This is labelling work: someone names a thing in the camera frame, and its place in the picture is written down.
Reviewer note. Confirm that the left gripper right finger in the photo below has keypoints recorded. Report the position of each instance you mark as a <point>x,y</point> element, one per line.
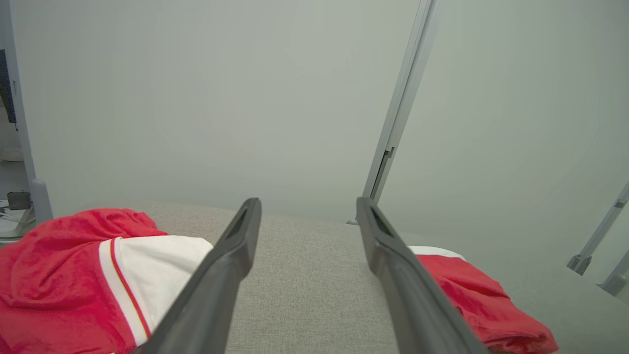
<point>417,305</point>

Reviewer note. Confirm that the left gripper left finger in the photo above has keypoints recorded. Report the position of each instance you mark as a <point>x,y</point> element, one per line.
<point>211,295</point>

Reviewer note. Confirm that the red white shorts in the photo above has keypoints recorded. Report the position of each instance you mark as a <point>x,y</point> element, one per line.
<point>476,300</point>

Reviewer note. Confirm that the red white number jersey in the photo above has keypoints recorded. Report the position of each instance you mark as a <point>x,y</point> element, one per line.
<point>54,285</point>

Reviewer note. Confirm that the slanted grey support strut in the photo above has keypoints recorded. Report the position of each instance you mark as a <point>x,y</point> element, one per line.
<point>616,278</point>
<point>597,231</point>

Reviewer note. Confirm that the small grey box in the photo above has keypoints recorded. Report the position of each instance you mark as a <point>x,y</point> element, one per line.
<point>19,200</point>

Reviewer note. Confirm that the grey partition frame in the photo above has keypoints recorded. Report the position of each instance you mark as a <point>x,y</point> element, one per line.
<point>403,103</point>

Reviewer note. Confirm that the grey partition end post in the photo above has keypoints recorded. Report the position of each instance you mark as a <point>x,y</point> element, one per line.
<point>24,147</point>

